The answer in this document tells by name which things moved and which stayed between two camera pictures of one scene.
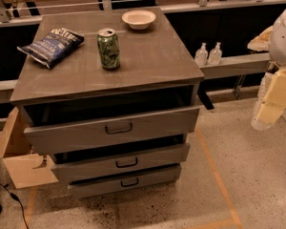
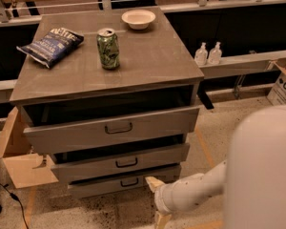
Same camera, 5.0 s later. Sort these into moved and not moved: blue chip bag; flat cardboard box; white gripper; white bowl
Moved: white gripper
Not moved: blue chip bag; flat cardboard box; white bowl
